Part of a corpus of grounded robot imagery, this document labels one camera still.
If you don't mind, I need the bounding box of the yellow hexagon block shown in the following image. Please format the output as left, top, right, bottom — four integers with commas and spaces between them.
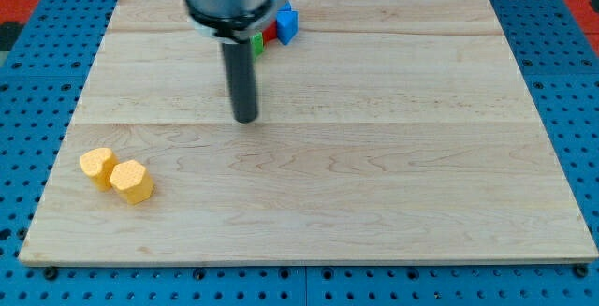
110, 160, 154, 205

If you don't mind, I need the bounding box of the black cylindrical pointer rod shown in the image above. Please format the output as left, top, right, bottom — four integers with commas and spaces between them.
221, 41, 258, 124

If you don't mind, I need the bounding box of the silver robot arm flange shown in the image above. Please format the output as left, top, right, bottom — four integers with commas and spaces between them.
184, 0, 288, 44

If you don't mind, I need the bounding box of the yellow heart block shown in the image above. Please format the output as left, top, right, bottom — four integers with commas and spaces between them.
80, 147, 119, 192

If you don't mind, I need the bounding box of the green block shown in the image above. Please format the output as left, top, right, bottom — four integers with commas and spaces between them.
250, 33, 264, 60

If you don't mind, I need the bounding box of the blue block behind flange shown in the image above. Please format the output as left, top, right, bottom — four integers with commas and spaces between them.
279, 2, 293, 12

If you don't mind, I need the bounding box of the light wooden board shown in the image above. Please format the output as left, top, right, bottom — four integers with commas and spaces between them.
19, 0, 598, 267

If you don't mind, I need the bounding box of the red block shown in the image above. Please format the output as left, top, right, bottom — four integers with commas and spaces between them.
262, 22, 278, 45

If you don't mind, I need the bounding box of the blue triangle block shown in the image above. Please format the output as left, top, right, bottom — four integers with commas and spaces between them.
276, 10, 299, 45

